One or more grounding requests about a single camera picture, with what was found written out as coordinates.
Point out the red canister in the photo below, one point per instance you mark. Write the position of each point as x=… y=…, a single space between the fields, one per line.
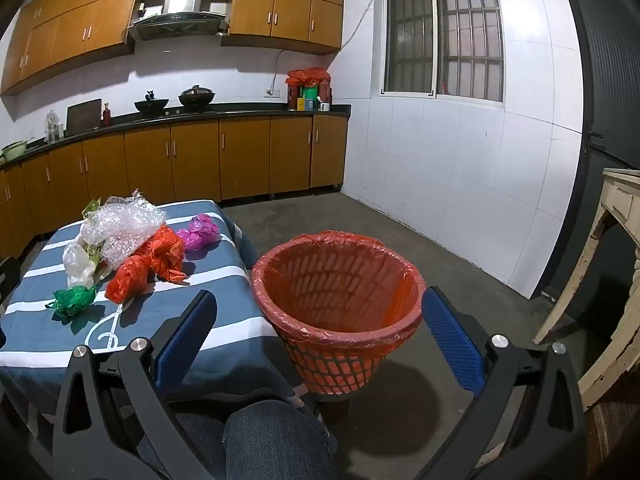
x=292 y=97

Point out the purple plastic bag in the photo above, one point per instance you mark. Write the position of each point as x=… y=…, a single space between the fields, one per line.
x=200 y=232

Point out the dark chair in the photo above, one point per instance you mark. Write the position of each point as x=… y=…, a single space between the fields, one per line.
x=9 y=275

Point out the black wok with lid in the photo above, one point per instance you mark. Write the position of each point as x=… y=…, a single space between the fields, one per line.
x=196 y=97

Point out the blue white striped tablecloth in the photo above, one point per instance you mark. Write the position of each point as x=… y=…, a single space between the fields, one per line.
x=225 y=280

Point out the green plastic bag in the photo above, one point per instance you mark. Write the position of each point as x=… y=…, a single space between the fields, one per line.
x=72 y=301

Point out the black kitchen countertop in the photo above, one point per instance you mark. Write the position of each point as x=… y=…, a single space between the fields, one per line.
x=235 y=108

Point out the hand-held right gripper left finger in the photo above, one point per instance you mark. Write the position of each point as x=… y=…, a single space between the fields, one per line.
x=185 y=340

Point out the wooden kitchen cabinets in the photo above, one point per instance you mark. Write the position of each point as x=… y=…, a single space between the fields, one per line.
x=295 y=10
x=245 y=155

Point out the white framed barred window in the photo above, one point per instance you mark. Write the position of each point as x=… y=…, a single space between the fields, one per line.
x=415 y=35

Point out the green container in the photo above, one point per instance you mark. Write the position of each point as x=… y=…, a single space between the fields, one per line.
x=309 y=96

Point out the dark brown cutting board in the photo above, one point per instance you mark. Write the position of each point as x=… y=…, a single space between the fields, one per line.
x=84 y=117

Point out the green cooking pot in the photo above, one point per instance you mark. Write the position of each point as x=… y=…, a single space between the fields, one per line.
x=14 y=151

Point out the red plastic bag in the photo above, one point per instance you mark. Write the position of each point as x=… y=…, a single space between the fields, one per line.
x=125 y=280
x=307 y=77
x=162 y=252

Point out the clear bubble wrap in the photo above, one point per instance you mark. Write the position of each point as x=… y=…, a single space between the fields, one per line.
x=120 y=230

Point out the white wall outlet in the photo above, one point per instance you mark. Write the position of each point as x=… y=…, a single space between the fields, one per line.
x=271 y=92

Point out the clear plastic bag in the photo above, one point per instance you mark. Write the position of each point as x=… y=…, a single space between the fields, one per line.
x=77 y=262

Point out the red bottle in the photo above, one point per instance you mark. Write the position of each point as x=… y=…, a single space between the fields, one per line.
x=107 y=117

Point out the worn cream wooden table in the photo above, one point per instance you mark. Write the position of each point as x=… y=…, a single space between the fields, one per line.
x=615 y=210

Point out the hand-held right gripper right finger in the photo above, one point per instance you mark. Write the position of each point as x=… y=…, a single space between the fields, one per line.
x=452 y=342

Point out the person's leg in jeans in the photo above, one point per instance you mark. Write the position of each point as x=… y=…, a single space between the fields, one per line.
x=270 y=440

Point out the wooden lower kitchen cabinets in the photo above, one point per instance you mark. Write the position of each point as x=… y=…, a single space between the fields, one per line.
x=245 y=155

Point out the olive paw print plastic bag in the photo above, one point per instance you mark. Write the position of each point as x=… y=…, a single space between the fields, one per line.
x=93 y=208

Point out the glass jar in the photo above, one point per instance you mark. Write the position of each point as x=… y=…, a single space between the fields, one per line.
x=53 y=130

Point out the red plastic mesh trash basket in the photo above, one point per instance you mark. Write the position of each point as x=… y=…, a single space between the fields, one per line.
x=340 y=365

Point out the steel range hood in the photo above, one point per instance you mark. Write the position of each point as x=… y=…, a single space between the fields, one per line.
x=180 y=20

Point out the wooden upper kitchen cabinets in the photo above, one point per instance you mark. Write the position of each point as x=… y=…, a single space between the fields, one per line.
x=295 y=10

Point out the dark metal door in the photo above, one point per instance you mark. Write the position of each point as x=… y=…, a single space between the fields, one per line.
x=600 y=60

